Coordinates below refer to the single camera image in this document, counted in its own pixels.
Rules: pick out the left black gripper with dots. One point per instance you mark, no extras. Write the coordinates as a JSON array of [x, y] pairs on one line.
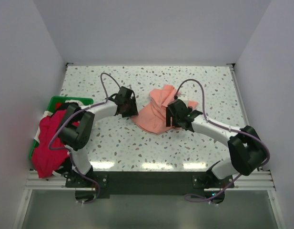
[[133, 111]]

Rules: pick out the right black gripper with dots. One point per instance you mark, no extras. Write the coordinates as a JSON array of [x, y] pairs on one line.
[[168, 115]]

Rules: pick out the salmon pink t shirt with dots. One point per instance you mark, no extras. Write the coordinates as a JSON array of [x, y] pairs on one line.
[[152, 117]]

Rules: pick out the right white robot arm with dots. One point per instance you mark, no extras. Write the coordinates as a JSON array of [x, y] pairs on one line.
[[246, 150]]

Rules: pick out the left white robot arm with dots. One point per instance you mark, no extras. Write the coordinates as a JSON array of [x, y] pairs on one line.
[[75, 127]]

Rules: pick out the green plastic basket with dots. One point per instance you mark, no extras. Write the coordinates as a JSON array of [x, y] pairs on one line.
[[36, 141]]

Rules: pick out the black garment in basket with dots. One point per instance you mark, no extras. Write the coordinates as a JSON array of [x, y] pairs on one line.
[[63, 106]]

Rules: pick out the red t shirt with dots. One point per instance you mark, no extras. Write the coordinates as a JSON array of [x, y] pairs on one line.
[[50, 157]]

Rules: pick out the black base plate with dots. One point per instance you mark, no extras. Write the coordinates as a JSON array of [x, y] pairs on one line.
[[99, 192]]

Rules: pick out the aluminium frame rail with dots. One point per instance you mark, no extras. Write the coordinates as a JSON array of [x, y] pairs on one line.
[[258, 180]]

